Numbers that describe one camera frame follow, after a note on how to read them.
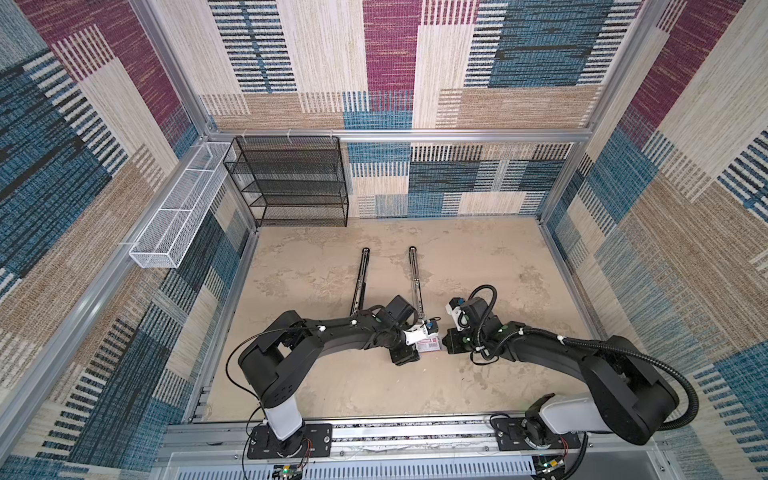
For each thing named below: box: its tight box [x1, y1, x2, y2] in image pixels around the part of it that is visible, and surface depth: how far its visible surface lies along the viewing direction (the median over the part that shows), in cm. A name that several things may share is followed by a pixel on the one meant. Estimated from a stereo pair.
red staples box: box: [416, 337, 440, 353], surface depth 89 cm
